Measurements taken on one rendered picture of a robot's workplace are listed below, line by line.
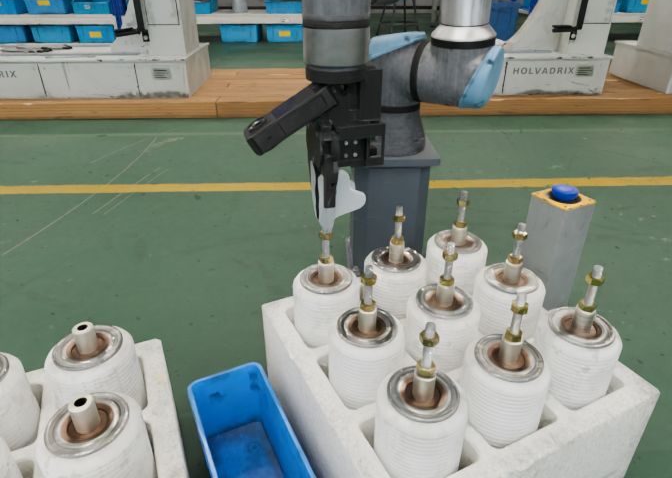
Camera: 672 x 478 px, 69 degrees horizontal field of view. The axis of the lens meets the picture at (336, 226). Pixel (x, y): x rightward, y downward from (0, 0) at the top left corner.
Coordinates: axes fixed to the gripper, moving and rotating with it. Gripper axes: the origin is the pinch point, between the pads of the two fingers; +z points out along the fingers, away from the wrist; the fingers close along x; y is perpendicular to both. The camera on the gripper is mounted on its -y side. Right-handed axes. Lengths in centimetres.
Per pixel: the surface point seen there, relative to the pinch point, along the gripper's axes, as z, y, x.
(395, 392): 9.0, 1.7, -22.5
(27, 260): 34, -59, 65
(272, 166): 34, 11, 112
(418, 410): 9.0, 3.0, -25.4
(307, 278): 8.9, -2.1, 0.4
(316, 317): 12.5, -2.0, -4.0
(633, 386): 16.4, 33.8, -24.0
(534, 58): 8, 148, 151
